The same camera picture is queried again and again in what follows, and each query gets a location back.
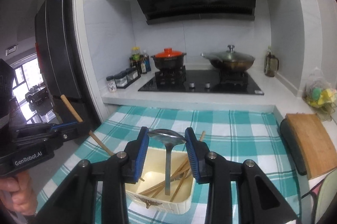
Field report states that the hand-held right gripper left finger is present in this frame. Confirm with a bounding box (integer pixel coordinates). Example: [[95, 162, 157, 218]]
[[37, 126, 150, 224]]

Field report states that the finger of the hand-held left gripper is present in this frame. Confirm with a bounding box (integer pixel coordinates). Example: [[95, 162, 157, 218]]
[[16, 122, 91, 147], [17, 120, 85, 135]]

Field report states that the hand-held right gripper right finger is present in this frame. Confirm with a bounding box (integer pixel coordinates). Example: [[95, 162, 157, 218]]
[[184, 127, 298, 224]]

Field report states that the single wooden chopstick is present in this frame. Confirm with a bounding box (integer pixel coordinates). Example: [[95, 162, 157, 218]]
[[60, 94, 115, 156]]

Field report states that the steel spoon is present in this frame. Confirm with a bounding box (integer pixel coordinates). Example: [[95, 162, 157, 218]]
[[147, 129, 186, 195]]

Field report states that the cream ribbed utensil holder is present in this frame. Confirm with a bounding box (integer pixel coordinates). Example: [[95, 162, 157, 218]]
[[124, 145, 197, 215]]

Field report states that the person's left hand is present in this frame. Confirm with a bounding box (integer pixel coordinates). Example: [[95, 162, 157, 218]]
[[0, 170, 37, 215]]

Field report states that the dark dining table set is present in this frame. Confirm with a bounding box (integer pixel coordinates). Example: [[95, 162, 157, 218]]
[[25, 86, 53, 116]]

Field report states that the teal checked tablecloth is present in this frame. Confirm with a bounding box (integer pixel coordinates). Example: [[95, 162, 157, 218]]
[[35, 105, 302, 224]]

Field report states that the living room window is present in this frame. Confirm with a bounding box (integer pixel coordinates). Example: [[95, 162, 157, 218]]
[[13, 53, 43, 90]]

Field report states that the white spice jar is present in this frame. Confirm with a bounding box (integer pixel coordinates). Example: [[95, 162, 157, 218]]
[[106, 76, 117, 93]]

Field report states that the dark grey refrigerator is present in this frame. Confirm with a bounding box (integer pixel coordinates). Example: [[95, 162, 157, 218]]
[[34, 0, 88, 145]]

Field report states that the row of spice jars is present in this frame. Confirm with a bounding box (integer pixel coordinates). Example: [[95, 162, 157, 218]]
[[114, 67, 141, 89]]

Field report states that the black glass gas cooktop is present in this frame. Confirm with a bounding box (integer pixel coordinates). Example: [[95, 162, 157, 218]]
[[138, 69, 265, 95]]

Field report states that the black clay pot red lid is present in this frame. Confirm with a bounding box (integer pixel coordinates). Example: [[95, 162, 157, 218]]
[[151, 48, 187, 72]]

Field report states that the yellow cap sauce bottle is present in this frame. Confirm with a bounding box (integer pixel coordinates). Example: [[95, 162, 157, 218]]
[[130, 47, 141, 68]]

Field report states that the wok with glass lid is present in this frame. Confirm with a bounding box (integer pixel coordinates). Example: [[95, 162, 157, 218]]
[[201, 45, 256, 72]]

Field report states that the wooden cutting board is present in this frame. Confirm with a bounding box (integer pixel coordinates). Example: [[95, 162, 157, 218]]
[[286, 113, 337, 179]]

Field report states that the glass oil jug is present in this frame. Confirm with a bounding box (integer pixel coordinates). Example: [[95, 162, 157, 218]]
[[265, 46, 279, 77]]

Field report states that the plastic bag of sponges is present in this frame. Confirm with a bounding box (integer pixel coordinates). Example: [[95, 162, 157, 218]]
[[303, 67, 337, 122]]

